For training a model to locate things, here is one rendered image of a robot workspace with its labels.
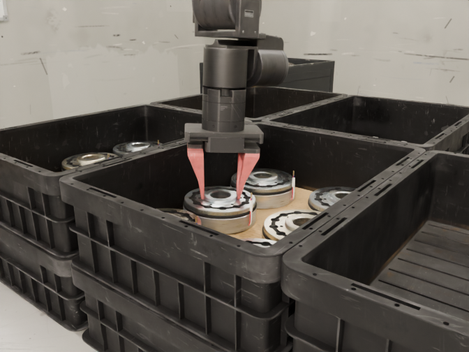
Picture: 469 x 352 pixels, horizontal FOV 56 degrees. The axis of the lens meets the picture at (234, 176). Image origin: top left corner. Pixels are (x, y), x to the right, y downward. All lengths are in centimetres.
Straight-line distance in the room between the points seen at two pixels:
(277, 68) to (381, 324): 40
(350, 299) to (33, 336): 48
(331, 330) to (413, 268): 23
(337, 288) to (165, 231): 17
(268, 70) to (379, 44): 349
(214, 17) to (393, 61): 350
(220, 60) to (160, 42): 380
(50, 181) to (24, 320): 24
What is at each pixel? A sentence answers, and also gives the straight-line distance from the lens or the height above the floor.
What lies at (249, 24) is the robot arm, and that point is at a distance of 57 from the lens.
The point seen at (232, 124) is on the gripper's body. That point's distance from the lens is 57.
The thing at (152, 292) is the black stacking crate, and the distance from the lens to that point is 48.
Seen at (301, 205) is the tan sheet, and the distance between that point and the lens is 70.
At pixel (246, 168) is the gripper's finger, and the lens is 59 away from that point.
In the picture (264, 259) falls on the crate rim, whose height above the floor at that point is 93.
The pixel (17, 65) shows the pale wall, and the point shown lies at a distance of 372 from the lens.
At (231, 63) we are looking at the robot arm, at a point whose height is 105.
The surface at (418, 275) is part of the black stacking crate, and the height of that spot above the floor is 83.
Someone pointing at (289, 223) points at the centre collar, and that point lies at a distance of 55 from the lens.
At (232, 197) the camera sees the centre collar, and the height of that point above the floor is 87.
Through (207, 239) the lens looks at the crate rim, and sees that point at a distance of 37.
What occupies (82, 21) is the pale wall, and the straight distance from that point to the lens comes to 394.
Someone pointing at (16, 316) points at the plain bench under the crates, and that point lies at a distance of 74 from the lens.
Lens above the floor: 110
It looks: 19 degrees down
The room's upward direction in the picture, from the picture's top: straight up
